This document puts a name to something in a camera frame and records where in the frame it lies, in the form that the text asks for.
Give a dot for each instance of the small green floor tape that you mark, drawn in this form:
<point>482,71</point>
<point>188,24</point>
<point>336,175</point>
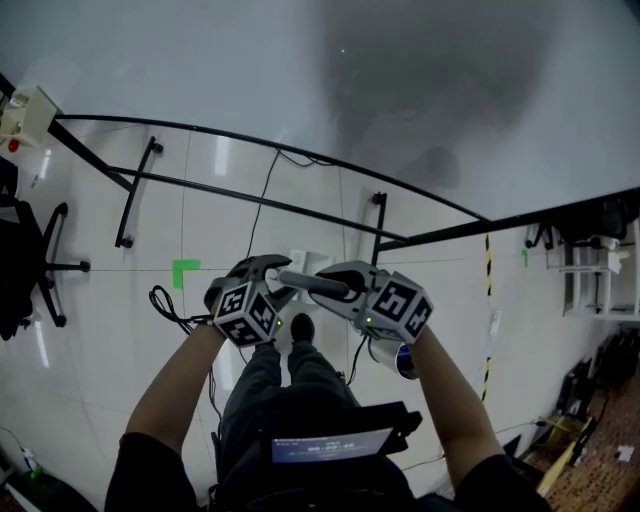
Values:
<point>524,257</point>

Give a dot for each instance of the person's right shoe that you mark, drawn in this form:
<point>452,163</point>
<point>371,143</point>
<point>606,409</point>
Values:
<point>302,327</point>

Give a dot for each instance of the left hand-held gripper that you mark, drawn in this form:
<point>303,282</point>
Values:
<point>240,315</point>

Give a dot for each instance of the yellow wooden table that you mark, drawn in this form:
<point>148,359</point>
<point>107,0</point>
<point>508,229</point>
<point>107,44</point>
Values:
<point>565,455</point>

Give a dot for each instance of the steel trash bin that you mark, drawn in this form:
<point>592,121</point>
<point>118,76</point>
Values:
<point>390,352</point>

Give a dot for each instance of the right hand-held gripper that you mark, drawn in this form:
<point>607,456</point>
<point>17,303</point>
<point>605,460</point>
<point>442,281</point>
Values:
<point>395,307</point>

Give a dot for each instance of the white box with red button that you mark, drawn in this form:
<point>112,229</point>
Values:
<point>27,117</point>

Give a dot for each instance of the person's legs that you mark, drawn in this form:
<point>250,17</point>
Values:
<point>280,390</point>

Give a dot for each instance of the green corner floor tape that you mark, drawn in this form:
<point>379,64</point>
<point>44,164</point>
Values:
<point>182,270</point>

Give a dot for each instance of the person's right forearm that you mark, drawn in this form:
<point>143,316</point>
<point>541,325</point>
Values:
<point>450,400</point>

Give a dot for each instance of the yellow-black hazard floor tape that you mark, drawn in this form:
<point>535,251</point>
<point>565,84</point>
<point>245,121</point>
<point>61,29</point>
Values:
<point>488,280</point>

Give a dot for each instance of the chest-mounted screen unit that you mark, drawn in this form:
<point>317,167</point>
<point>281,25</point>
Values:
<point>330,442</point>

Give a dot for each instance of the person's left forearm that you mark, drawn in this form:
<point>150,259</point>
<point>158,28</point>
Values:
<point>170,395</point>

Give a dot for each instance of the person's dark shirt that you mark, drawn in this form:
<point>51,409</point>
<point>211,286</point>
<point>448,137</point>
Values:
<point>145,480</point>

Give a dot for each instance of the white power strip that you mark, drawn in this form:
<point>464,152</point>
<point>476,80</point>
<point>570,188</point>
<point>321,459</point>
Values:
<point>494,322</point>

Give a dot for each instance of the small white folding table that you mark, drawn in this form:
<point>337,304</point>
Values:
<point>585,270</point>

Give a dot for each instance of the black equipment rack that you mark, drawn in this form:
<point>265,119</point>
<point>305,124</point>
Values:
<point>595,380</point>

